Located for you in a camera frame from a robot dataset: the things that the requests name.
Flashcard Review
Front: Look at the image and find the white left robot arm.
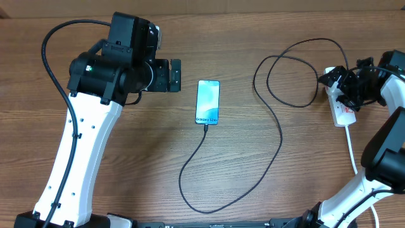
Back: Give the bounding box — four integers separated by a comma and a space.
15, 12, 181, 228

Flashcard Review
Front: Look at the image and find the blue screen smartphone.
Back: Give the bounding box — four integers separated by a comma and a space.
195, 80, 220, 125

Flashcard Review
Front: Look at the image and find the white power strip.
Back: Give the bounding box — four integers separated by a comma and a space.
325, 75, 356, 127

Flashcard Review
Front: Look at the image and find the black charger cable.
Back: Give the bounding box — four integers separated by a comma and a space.
178, 37, 350, 215

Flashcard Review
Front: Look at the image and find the white power strip cord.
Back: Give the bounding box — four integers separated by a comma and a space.
344, 125, 380, 228

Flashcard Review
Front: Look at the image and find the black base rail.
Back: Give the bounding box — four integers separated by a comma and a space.
106, 212, 358, 228

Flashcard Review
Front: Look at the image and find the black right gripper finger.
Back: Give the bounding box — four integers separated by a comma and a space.
318, 66, 347, 88
336, 94, 361, 111

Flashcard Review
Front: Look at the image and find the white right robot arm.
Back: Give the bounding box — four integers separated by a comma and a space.
285, 50, 404, 227

